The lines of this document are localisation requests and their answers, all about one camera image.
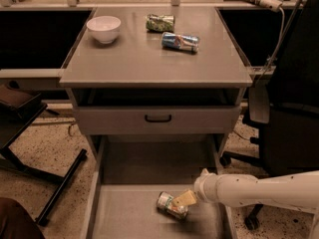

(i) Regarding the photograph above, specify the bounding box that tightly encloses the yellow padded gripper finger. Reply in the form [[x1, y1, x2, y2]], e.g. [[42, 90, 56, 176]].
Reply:
[[171, 189, 197, 207]]

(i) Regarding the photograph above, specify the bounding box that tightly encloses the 7up soda can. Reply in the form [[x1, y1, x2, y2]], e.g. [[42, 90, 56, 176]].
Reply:
[[157, 191, 188, 220]]

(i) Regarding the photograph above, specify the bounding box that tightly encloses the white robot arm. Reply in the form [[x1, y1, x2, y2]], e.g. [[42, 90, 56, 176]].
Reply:
[[171, 168, 319, 239]]

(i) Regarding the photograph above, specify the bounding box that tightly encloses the open grey drawer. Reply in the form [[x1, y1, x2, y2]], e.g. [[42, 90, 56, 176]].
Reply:
[[80, 135, 238, 239]]

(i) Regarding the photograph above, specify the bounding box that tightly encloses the closed upper grey drawer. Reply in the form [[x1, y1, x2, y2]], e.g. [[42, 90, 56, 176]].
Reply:
[[73, 107, 241, 135]]

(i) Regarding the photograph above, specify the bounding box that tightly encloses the grey drawer cabinet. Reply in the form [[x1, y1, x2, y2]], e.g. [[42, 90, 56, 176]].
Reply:
[[61, 5, 251, 165]]

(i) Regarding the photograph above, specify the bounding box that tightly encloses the blue red soda can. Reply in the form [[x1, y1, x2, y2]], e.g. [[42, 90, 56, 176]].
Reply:
[[161, 32, 199, 53]]

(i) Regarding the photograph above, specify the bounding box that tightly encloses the green crumpled can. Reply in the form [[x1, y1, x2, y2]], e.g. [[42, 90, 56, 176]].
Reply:
[[146, 14, 175, 33]]

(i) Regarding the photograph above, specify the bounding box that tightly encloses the black office chair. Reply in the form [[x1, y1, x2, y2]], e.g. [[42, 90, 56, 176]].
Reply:
[[220, 0, 319, 229]]

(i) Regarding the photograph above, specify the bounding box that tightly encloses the brown object bottom left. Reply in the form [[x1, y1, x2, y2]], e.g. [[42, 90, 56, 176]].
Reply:
[[0, 197, 45, 239]]

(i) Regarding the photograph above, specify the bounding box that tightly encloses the white ceramic bowl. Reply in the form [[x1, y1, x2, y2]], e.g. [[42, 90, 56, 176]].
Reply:
[[87, 16, 121, 44]]

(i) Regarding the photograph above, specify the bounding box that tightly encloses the black folding stand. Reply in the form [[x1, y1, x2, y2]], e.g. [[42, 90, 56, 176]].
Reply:
[[0, 81, 89, 227]]

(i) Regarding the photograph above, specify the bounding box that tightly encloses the black drawer handle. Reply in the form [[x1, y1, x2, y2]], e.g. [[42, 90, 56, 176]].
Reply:
[[145, 115, 172, 123]]

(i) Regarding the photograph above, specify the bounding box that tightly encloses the white power cable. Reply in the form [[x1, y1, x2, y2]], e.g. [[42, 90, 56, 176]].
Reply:
[[253, 7, 287, 85]]

